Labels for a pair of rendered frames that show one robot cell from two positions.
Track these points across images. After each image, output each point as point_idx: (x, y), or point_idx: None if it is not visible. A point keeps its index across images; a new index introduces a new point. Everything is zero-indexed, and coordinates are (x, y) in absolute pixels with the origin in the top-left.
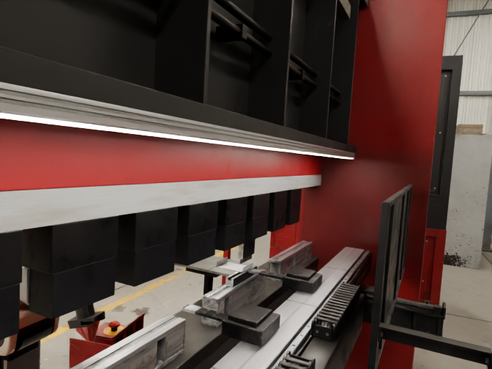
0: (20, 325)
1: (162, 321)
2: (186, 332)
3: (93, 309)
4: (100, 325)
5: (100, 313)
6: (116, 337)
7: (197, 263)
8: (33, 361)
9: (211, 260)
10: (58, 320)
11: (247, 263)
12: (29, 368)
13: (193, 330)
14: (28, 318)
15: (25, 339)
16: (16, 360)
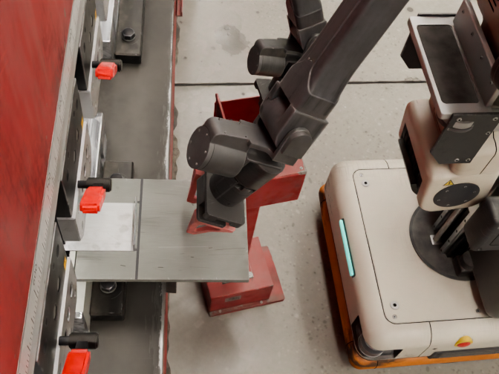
0: (407, 122)
1: (103, 23)
2: (113, 113)
3: (272, 86)
4: (301, 159)
5: (260, 92)
6: (216, 99)
7: (191, 203)
8: (494, 289)
9: (175, 243)
10: (422, 197)
11: (83, 274)
12: (488, 286)
13: (105, 121)
14: (411, 129)
15: (399, 141)
16: (492, 252)
